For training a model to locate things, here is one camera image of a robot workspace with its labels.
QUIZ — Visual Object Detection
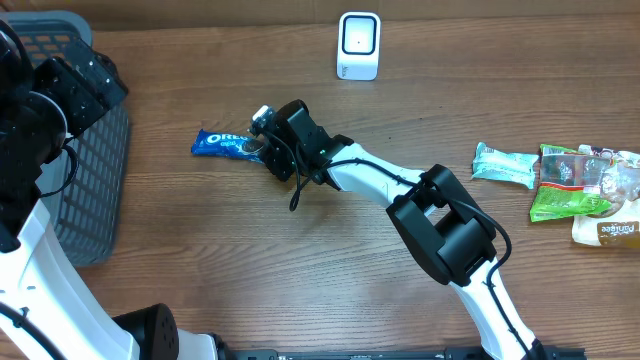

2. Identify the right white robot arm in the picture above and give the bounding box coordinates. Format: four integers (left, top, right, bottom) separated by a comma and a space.
249, 100, 546, 359

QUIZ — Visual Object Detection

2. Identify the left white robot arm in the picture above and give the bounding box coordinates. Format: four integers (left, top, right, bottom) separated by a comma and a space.
1, 23, 224, 360

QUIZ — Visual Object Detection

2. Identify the grey plastic mesh basket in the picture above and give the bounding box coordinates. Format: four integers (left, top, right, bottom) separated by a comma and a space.
1, 11, 130, 266

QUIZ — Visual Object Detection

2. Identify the blue Oreo cookie packet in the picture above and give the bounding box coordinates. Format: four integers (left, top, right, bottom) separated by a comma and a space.
191, 130, 264, 164

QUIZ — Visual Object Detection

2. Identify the green clear snack packet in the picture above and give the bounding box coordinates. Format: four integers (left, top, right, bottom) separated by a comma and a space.
529, 144, 615, 222

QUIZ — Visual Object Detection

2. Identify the mint green wipes packet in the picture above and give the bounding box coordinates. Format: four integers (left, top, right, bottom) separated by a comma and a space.
471, 142, 539, 190

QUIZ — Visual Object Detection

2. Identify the beige nut snack pouch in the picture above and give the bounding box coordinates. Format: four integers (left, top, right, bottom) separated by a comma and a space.
572, 144, 639, 248

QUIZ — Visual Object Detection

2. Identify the white barcode scanner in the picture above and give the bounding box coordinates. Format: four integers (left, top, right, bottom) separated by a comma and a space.
336, 11, 381, 81

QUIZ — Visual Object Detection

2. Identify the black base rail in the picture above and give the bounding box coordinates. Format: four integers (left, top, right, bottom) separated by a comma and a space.
219, 344, 587, 360

